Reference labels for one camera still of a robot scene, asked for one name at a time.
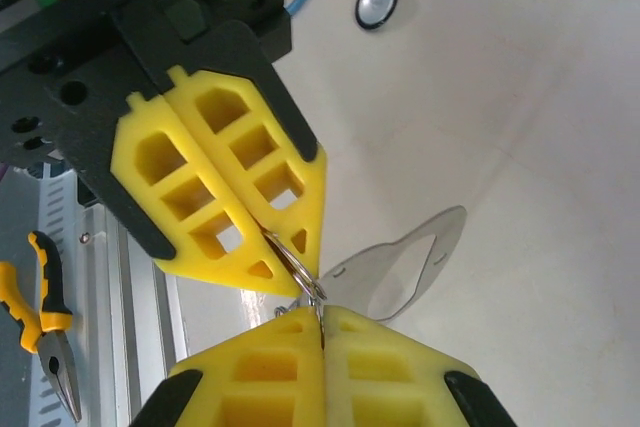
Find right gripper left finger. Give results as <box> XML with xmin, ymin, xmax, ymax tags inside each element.
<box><xmin>128</xmin><ymin>304</ymin><xmax>327</xmax><ymax>427</ymax></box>

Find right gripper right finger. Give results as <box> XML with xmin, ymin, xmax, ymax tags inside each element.
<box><xmin>322</xmin><ymin>304</ymin><xmax>520</xmax><ymax>427</ymax></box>

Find metal keyring holder with rings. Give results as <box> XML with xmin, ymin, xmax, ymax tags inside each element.
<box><xmin>259</xmin><ymin>204</ymin><xmax>469</xmax><ymax>348</ymax></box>

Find yellow black pliers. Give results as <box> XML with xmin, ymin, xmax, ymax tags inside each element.
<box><xmin>0</xmin><ymin>229</ymin><xmax>84</xmax><ymax>423</ymax></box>

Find aluminium mounting rail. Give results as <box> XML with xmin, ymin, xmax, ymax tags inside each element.
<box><xmin>74</xmin><ymin>196</ymin><xmax>201</xmax><ymax>427</ymax></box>

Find grey slotted cable duct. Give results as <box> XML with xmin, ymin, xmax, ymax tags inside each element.
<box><xmin>0</xmin><ymin>161</ymin><xmax>86</xmax><ymax>427</ymax></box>

